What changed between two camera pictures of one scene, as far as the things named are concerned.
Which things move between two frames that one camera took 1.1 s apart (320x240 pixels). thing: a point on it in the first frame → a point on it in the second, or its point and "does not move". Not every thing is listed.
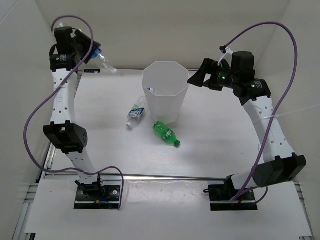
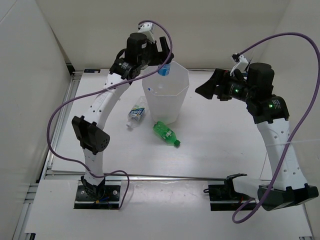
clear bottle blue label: x=103 y=61 → x=165 y=70
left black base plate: x=109 y=199 does not move
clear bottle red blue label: x=151 y=89 does not move
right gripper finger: x=207 y=66 → x=207 y=89
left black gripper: x=80 y=37 → x=160 y=57
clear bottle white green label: x=137 y=111 does not move
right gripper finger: x=212 y=85 → x=224 y=93
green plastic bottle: x=166 y=134 does not move
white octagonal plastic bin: x=165 y=84 does not move
